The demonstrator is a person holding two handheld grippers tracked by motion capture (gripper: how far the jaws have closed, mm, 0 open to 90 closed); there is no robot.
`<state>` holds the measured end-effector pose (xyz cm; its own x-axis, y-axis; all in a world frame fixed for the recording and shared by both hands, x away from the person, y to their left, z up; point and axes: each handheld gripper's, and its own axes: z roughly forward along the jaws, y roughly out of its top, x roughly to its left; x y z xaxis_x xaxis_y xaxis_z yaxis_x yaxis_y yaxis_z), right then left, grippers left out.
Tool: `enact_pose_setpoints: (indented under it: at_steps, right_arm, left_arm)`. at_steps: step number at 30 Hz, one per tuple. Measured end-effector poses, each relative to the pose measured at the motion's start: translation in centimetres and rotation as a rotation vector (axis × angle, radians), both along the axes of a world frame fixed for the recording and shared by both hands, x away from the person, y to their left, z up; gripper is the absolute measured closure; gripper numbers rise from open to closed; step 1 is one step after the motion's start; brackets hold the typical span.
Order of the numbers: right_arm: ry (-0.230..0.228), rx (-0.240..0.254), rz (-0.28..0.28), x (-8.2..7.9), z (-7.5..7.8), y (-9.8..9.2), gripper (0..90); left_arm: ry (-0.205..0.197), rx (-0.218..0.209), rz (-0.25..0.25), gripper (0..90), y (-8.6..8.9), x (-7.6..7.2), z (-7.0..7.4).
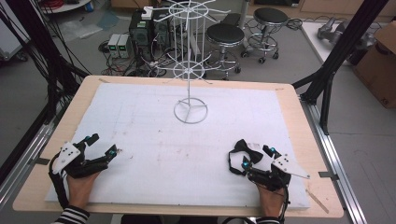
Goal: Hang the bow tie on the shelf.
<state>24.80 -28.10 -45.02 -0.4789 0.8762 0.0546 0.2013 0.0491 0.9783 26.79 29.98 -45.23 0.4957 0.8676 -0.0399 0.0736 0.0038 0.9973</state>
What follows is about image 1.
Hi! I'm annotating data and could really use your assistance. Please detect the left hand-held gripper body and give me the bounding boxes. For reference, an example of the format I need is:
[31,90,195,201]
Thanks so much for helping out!
[50,141,110,180]

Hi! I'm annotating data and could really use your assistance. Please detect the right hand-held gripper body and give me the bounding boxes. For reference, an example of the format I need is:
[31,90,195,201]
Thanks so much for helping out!
[247,154,311,192]

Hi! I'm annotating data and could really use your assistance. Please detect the black bow tie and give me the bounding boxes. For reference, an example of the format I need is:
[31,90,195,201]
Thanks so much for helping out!
[228,138,265,175]

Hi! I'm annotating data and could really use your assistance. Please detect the person's left hand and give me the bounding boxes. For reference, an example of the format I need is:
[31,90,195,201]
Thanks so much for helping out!
[65,170,101,209]

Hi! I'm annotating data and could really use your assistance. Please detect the person's right hand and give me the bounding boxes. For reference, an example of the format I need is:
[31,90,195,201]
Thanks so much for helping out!
[255,182,286,219]

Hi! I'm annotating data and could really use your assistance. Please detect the thin wooden strip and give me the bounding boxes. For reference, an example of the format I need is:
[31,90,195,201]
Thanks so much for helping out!
[305,189,330,215]

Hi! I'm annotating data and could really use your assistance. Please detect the white foam mat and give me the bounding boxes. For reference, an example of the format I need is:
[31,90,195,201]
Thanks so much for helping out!
[44,81,312,210]

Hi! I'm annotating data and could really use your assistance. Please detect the person's dark trousers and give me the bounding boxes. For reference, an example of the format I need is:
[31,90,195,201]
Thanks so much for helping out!
[120,213,219,224]

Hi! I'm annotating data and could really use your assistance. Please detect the grey bench power supply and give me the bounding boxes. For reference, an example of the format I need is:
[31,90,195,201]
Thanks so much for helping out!
[106,33,121,59]
[118,33,133,60]

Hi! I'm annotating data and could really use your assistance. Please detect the black computer tower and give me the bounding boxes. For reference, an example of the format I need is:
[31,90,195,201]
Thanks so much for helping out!
[128,8,156,61]

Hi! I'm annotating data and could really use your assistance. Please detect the black round stool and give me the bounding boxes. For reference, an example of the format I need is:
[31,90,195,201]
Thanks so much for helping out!
[240,7,290,65]
[205,22,248,81]

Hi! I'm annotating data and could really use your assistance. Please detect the grey vacuum cleaner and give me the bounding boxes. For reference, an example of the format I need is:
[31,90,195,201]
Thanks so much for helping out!
[316,16,348,42]

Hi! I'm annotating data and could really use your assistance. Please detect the brown cardboard box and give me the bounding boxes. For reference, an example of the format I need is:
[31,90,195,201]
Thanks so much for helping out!
[352,20,396,109]

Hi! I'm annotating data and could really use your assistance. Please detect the white power adapter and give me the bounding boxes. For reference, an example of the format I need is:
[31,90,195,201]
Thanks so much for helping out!
[141,6,154,21]

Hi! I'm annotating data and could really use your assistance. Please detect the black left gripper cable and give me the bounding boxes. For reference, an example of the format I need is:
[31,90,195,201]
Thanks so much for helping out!
[48,152,70,210]

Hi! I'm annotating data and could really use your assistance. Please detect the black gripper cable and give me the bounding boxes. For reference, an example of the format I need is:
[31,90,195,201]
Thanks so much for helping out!
[279,181,291,224]
[48,152,70,210]

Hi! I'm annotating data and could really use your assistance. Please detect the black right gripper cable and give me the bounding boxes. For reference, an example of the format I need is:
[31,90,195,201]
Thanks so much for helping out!
[279,181,291,224]

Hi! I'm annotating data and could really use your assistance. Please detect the aluminium rail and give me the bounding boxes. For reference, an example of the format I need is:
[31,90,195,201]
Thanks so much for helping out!
[0,121,58,210]
[300,96,369,224]

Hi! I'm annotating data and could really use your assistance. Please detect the tangle of floor cables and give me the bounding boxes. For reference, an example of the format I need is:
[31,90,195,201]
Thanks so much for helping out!
[98,39,176,77]

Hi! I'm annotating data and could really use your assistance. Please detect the black frame stand with cables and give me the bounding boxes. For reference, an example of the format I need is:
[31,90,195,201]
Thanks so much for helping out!
[0,0,91,186]

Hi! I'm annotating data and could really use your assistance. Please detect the white wire display rack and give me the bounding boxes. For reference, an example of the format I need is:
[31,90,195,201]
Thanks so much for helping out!
[153,0,226,125]

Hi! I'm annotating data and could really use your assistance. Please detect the black metal frame stand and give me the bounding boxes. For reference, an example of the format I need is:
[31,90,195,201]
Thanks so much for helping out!
[291,0,390,135]

